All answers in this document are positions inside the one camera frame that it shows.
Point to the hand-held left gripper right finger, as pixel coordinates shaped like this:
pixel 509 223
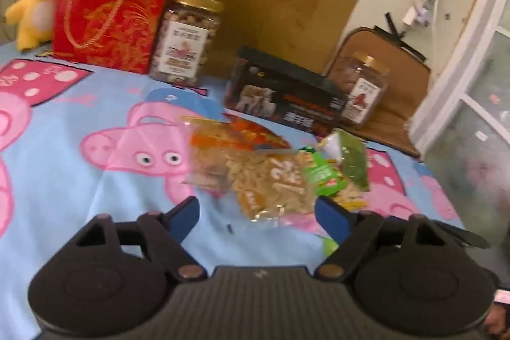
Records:
pixel 330 218

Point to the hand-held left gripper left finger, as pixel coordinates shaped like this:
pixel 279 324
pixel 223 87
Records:
pixel 186 213

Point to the clear peanut snack bag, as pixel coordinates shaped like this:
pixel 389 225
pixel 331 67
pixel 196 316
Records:
pixel 259 172

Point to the small green snack packet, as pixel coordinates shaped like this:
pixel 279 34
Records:
pixel 322 172

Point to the green pea snack bag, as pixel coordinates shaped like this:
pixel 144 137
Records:
pixel 350 156

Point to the orange snack bag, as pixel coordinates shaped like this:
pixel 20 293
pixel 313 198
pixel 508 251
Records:
pixel 259 133

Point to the black snack box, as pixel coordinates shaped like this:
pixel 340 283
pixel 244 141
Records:
pixel 303 105

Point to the gold-lidded nut jar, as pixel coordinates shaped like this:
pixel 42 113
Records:
pixel 183 41
pixel 364 93

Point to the printed cartoon pig blanket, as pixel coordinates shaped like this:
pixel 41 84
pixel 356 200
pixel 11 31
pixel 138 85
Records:
pixel 59 164

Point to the brown folding chair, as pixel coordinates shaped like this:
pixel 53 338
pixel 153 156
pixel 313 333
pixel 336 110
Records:
pixel 398 69

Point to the glass sliding door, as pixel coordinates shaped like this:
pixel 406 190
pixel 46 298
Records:
pixel 478 125

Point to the black tape strip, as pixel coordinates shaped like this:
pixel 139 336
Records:
pixel 394 31

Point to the red gift box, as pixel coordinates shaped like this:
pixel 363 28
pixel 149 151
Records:
pixel 103 17

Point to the white power adapter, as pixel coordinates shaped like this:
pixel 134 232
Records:
pixel 418 9

